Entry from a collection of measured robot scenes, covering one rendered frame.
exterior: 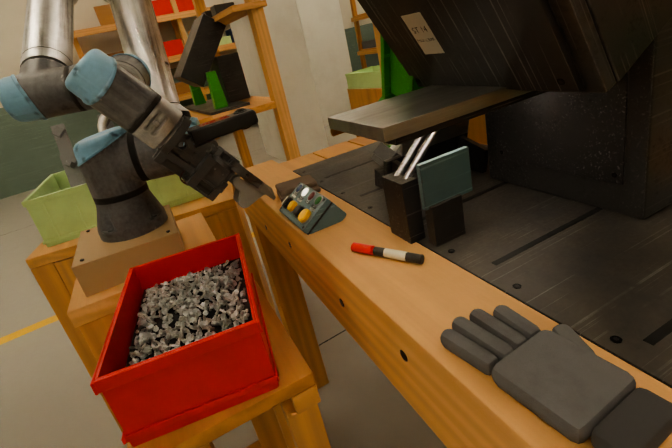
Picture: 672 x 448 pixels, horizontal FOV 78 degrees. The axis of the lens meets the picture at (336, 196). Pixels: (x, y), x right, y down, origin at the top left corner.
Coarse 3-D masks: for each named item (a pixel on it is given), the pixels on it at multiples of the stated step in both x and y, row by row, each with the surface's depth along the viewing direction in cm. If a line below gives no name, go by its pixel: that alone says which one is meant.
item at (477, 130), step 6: (378, 36) 142; (378, 42) 143; (378, 48) 144; (378, 54) 145; (474, 120) 114; (480, 120) 112; (468, 126) 117; (474, 126) 115; (480, 126) 113; (468, 132) 118; (474, 132) 116; (480, 132) 114; (474, 138) 117; (480, 138) 114; (486, 138) 112
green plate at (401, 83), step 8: (384, 40) 74; (384, 48) 74; (384, 56) 75; (392, 56) 75; (384, 64) 76; (392, 64) 76; (400, 64) 74; (384, 72) 77; (392, 72) 77; (400, 72) 75; (384, 80) 78; (392, 80) 78; (400, 80) 75; (408, 80) 73; (384, 88) 79; (392, 88) 79; (400, 88) 76; (408, 88) 74; (416, 88) 73; (384, 96) 80; (392, 96) 80
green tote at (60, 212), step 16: (48, 176) 165; (64, 176) 169; (176, 176) 148; (32, 192) 143; (48, 192) 155; (64, 192) 136; (80, 192) 138; (160, 192) 147; (176, 192) 150; (192, 192) 152; (32, 208) 134; (48, 208) 135; (64, 208) 137; (80, 208) 139; (48, 224) 137; (64, 224) 138; (80, 224) 140; (96, 224) 142; (48, 240) 137; (64, 240) 140
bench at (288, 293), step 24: (336, 144) 147; (360, 144) 141; (288, 168) 132; (264, 240) 135; (264, 264) 145; (288, 264) 141; (288, 288) 144; (288, 312) 146; (312, 336) 153; (312, 360) 156
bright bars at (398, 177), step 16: (416, 144) 68; (416, 160) 66; (384, 176) 69; (400, 176) 68; (384, 192) 71; (400, 192) 66; (416, 192) 66; (400, 208) 67; (416, 208) 67; (400, 224) 69; (416, 224) 68; (416, 240) 69
